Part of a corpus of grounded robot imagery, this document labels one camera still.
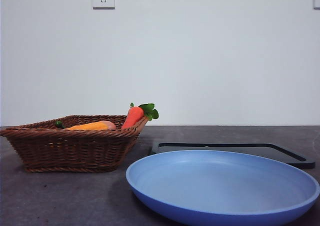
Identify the blue round plate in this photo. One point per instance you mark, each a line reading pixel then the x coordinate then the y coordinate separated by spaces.
pixel 220 186

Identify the small dark green vegetable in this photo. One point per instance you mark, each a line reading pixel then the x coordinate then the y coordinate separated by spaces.
pixel 59 124

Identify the orange yellow corn cob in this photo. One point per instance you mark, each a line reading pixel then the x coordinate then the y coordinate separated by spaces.
pixel 87 126

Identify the brown egg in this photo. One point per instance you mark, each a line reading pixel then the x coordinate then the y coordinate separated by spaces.
pixel 112 126

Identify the black rectangular tray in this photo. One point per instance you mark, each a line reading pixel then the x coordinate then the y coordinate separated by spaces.
pixel 287 152

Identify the orange carrot with green leaves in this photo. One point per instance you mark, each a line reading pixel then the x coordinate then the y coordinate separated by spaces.
pixel 133 117

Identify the brown wicker basket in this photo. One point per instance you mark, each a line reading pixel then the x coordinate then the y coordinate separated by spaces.
pixel 70 148

